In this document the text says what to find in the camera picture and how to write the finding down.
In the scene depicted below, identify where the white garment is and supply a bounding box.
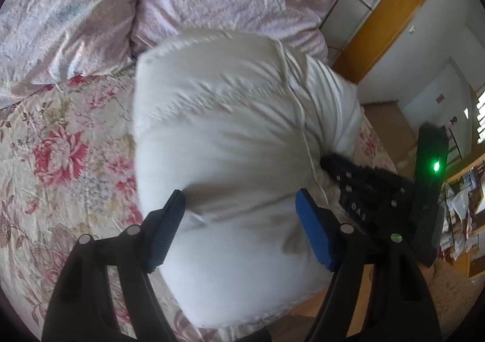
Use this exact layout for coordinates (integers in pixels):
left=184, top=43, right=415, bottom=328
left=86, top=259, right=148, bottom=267
left=133, top=30, right=363, bottom=328

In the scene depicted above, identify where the cluttered wooden shelf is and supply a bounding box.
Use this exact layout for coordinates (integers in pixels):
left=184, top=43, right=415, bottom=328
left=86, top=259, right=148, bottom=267
left=439, top=161, right=484, bottom=279

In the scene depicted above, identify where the floral bed sheet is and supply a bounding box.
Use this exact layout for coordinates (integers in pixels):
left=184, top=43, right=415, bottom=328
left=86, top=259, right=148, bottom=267
left=0, top=70, right=399, bottom=342

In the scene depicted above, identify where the pink crumpled duvet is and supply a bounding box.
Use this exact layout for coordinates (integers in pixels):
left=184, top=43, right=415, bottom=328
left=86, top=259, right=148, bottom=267
left=1, top=0, right=333, bottom=107

